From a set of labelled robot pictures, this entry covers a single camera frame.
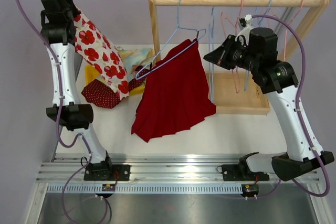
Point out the plain red skirt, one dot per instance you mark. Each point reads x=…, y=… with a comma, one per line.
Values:
x=175, y=97

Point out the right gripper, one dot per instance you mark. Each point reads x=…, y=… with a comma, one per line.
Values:
x=221, y=55

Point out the pastel floral skirt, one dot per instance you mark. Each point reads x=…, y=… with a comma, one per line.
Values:
x=134, y=58

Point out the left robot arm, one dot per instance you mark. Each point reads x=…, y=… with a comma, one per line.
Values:
x=67, y=111

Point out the yellow plastic tray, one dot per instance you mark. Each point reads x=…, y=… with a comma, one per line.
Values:
x=91, y=73

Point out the aluminium mounting rail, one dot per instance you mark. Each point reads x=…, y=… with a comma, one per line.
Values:
x=150, y=174

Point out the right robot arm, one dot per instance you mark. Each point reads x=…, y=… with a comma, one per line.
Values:
x=278, y=81

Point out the dark red dotted skirt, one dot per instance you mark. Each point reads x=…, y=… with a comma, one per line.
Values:
x=101, y=95

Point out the white red poppy skirt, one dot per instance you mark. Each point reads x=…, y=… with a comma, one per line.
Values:
x=98, y=51

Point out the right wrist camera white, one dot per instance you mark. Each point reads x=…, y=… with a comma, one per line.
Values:
x=246, y=25

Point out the wooden clothes rack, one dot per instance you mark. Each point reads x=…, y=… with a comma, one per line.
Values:
x=230, y=98

